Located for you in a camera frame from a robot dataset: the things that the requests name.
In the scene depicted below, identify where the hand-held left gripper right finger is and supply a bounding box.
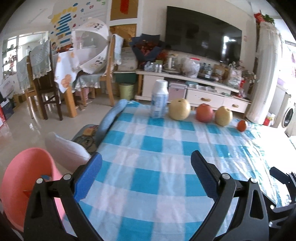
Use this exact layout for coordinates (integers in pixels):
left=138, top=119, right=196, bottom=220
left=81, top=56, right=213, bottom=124
left=191, top=150, right=270, bottom=241

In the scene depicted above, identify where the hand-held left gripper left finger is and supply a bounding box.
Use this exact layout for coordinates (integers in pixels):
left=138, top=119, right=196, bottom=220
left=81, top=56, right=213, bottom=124
left=23, top=152, right=104, bottom=241

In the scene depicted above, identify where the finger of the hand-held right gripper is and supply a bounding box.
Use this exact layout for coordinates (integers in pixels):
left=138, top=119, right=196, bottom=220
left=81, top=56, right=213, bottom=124
left=268, top=205, right=296, bottom=232
left=269, top=166, right=296, bottom=202

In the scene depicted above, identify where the pink plastic bin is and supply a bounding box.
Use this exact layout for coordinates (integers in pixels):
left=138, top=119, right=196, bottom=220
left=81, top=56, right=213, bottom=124
left=0, top=148, right=70, bottom=233

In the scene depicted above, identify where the white cushion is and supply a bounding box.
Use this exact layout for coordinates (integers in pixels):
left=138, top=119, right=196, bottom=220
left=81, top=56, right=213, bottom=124
left=45, top=132, right=92, bottom=172

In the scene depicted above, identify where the cartoon floor mat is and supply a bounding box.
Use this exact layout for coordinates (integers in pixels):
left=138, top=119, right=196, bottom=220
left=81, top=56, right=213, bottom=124
left=70, top=124, right=102, bottom=156

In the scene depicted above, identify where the red gift bag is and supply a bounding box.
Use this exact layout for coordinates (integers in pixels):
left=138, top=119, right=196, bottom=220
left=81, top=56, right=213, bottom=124
left=264, top=113, right=275, bottom=127

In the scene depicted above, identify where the white washing machine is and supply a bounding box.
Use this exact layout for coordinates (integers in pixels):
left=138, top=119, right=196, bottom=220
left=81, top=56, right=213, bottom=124
left=276, top=85, right=296, bottom=137

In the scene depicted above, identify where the blue rolled cloth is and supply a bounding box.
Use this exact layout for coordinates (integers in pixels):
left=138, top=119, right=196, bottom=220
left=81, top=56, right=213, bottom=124
left=96, top=99, right=127, bottom=149

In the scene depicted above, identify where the yellow pear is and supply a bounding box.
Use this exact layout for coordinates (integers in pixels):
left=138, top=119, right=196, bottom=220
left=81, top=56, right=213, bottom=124
left=168, top=98, right=191, bottom=121
left=215, top=106, right=233, bottom=127

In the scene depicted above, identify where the red apple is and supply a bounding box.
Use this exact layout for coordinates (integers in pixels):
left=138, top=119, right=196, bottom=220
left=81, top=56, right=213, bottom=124
left=196, top=103, right=213, bottom=123

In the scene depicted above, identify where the blue checkered tablecloth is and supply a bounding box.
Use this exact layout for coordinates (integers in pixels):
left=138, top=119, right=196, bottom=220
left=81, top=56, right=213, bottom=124
left=63, top=101, right=284, bottom=241

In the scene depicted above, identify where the wooden dining table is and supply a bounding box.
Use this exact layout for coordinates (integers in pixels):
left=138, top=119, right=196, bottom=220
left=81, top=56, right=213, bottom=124
left=54, top=52, right=78, bottom=117

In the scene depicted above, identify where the white television cabinet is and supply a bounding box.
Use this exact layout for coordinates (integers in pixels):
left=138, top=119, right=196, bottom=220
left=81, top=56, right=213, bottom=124
left=135, top=68, right=252, bottom=114

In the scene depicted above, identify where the white plastic bottle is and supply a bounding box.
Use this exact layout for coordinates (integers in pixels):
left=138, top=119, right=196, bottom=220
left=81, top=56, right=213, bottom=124
left=151, top=79, right=169, bottom=118

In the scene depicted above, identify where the pink storage box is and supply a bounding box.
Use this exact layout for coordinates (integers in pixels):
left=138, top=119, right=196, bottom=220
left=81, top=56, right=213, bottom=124
left=168, top=80, right=188, bottom=99

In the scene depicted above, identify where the green waste bin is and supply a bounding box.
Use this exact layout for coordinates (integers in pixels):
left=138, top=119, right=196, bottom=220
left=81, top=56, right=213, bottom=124
left=119, top=83, right=135, bottom=101

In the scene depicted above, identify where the dark wooden chair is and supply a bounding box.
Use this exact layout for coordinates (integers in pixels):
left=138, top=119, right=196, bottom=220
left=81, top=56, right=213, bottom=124
left=27, top=39, right=63, bottom=121

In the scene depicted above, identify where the filled clear bag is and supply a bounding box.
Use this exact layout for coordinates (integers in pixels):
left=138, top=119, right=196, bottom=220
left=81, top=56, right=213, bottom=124
left=228, top=67, right=243, bottom=87

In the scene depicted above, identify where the light wooden chair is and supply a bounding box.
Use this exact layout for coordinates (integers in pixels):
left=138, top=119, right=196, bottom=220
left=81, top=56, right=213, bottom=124
left=99, top=34, right=123, bottom=107

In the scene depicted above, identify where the green basin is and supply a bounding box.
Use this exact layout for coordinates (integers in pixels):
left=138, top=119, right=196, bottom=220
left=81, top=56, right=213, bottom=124
left=113, top=71, right=137, bottom=84

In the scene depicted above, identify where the orange print tablecloth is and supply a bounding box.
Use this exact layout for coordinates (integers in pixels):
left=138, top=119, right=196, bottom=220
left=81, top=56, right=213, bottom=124
left=54, top=51, right=80, bottom=93

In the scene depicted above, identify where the dark blue box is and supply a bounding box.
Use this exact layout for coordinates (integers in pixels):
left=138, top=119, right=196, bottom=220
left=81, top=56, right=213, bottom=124
left=0, top=98, right=15, bottom=121

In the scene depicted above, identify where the clear plastic bag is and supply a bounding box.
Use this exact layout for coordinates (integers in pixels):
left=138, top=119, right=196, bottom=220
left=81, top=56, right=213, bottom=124
left=180, top=57, right=201, bottom=78

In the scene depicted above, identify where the white electric kettle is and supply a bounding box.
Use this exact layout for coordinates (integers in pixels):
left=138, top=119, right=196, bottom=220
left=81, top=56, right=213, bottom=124
left=165, top=54, right=179, bottom=71

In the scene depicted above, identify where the cluster of small bottles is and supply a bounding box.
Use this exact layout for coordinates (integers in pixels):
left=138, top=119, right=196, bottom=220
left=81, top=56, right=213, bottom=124
left=144, top=62, right=163, bottom=71

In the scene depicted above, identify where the white soft bag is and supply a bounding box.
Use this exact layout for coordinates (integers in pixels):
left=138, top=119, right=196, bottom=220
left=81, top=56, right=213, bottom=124
left=117, top=47, right=138, bottom=72

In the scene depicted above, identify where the wooden chair lace cover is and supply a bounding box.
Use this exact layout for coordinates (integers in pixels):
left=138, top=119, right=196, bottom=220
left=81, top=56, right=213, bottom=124
left=16, top=56, right=37, bottom=116

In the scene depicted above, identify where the white mesh food cover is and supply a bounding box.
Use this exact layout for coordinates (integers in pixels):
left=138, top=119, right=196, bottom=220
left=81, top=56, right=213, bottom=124
left=71, top=19, right=110, bottom=75

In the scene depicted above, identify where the dark blue flower bouquet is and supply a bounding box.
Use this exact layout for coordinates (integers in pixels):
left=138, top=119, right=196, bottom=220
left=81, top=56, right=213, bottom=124
left=129, top=34, right=166, bottom=62

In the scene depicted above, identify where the black television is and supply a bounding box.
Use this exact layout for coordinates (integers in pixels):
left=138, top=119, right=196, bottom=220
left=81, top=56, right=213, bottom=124
left=165, top=6, right=243, bottom=64

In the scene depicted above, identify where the colourful wall poster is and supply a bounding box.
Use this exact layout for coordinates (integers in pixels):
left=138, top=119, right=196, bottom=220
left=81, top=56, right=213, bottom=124
left=47, top=0, right=77, bottom=50

